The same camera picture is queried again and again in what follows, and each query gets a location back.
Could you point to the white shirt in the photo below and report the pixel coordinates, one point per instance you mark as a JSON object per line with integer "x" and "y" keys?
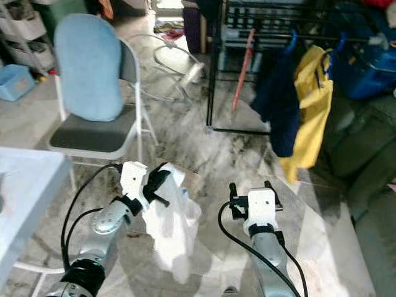
{"x": 173, "y": 235}

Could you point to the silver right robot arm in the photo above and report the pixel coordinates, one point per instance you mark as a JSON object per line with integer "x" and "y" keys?
{"x": 269, "y": 260}

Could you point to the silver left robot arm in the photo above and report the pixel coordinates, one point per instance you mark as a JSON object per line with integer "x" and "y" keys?
{"x": 108, "y": 226}

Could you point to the blue plastic hanger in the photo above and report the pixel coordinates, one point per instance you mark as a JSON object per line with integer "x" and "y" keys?
{"x": 341, "y": 44}
{"x": 292, "y": 42}

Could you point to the white folding chair grey seat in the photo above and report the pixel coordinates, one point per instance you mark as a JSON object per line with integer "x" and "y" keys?
{"x": 93, "y": 137}

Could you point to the navy blue garment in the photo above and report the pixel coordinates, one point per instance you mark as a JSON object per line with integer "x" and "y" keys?
{"x": 278, "y": 105}

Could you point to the grey robot right leg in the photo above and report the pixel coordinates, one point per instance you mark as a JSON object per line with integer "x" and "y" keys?
{"x": 229, "y": 292}

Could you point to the yellow shirt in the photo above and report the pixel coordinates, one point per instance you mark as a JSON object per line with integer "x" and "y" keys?
{"x": 315, "y": 111}

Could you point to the dark green leather sofa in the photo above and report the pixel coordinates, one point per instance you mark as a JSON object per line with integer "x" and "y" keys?
{"x": 365, "y": 161}

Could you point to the black metal clothes rack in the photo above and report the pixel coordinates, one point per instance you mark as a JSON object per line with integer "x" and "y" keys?
{"x": 213, "y": 80}

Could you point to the white plastic folding table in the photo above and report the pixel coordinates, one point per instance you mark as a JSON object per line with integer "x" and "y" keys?
{"x": 31, "y": 185}

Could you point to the light blue chair cushion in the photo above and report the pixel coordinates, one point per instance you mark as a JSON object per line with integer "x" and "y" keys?
{"x": 90, "y": 68}

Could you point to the blue plastic crate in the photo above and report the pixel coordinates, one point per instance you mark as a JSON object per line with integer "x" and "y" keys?
{"x": 365, "y": 77}

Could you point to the light blue plastic tub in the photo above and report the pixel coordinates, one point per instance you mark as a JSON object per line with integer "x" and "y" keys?
{"x": 13, "y": 83}

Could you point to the dark green container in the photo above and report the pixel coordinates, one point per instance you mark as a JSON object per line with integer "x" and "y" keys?
{"x": 68, "y": 9}

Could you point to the white drawer shelf unit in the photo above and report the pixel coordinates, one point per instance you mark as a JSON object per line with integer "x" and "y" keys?
{"x": 25, "y": 28}

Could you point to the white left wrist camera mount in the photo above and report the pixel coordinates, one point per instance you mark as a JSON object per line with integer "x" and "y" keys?
{"x": 133, "y": 179}

